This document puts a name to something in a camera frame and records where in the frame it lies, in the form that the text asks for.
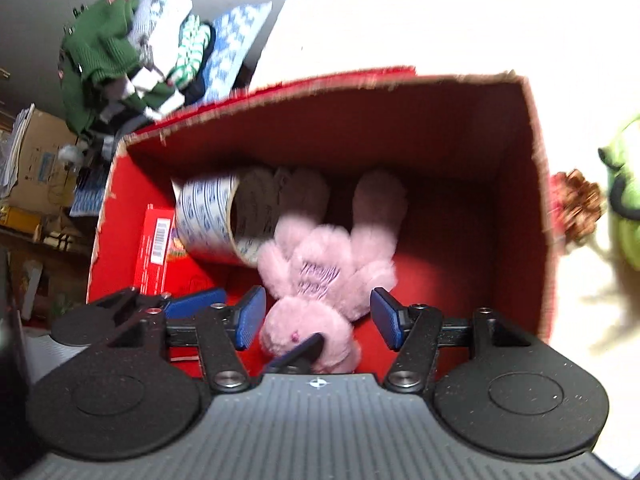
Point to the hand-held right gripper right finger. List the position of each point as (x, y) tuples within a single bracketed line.
[(387, 317)]

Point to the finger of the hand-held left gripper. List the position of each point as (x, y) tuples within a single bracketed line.
[(195, 302), (300, 352)]

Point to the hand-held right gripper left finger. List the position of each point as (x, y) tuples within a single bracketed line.
[(250, 317)]

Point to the pink plush bunny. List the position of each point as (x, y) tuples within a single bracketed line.
[(320, 255)]

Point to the red cardboard box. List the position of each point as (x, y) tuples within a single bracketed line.
[(450, 125)]

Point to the red barcode packet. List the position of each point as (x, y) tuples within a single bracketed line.
[(150, 260)]

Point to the blue white printed tape roll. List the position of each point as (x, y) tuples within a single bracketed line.
[(200, 210)]

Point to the yellow box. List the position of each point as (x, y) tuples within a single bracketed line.
[(20, 217)]

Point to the blue patterned packet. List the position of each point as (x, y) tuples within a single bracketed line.
[(87, 195)]

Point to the brown cardboard box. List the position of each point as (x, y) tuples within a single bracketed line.
[(40, 160)]

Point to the stack of papers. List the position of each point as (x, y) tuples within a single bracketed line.
[(15, 145)]

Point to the brown red pine cone ornament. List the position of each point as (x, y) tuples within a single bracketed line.
[(580, 205)]

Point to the green plush toy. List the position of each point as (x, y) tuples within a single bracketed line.
[(627, 240)]

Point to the green white striped garment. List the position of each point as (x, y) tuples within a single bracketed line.
[(190, 50)]

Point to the blue white checked cloth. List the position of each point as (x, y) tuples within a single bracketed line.
[(235, 40)]

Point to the green knitted sweater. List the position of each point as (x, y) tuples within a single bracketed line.
[(100, 45)]

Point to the white blue knitted garment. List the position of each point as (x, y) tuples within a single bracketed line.
[(165, 25)]

